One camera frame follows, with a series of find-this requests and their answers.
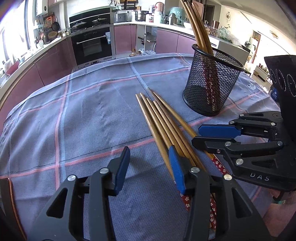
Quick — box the bamboo chopstick red handle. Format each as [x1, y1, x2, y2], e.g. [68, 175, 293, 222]
[181, 1, 211, 104]
[135, 93, 191, 210]
[191, 2, 218, 111]
[153, 100, 216, 229]
[184, 1, 217, 110]
[140, 93, 184, 157]
[146, 98, 196, 166]
[147, 87, 229, 175]

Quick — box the pink sleeve right forearm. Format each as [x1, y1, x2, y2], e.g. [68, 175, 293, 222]
[263, 197, 295, 237]

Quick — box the black mesh utensil holder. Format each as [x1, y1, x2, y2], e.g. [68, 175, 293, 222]
[182, 44, 244, 116]

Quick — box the purple plaid tablecloth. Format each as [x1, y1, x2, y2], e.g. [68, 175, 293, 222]
[1, 53, 278, 240]

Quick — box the teal dish cover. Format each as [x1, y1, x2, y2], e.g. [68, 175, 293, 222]
[170, 6, 187, 26]

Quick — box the yellow cooking oil bottle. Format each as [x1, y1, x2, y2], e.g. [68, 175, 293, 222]
[129, 49, 140, 57]

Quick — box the pink kettle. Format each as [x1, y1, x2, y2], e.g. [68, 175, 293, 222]
[154, 1, 165, 13]

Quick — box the steel stock pot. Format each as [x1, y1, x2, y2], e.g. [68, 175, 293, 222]
[134, 11, 149, 22]

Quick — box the pink bowl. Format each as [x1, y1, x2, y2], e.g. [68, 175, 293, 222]
[6, 60, 20, 76]

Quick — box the black built-in oven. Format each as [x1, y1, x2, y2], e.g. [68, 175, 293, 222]
[71, 27, 113, 66]

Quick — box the black range hood stove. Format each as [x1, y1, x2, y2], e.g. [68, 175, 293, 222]
[69, 6, 112, 33]

